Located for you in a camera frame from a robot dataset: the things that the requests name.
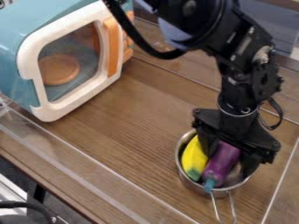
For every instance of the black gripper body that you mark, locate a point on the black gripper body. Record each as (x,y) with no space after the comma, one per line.
(238,130)

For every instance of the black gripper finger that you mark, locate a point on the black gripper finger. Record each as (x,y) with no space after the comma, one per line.
(209,143)
(252,161)

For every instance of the purple toy eggplant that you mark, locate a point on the purple toy eggplant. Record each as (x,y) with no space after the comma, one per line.
(218,168)

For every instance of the silver pot with wire handle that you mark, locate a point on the silver pot with wire handle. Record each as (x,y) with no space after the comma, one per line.
(234,180)

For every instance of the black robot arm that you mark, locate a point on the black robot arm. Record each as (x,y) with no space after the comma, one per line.
(216,26)

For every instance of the yellow toy banana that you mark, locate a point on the yellow toy banana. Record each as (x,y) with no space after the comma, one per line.
(194,159)

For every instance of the clear acrylic barrier panel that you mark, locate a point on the clear acrylic barrier panel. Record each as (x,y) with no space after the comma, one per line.
(97,191)

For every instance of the blue white toy microwave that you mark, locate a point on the blue white toy microwave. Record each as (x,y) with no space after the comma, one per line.
(63,49)

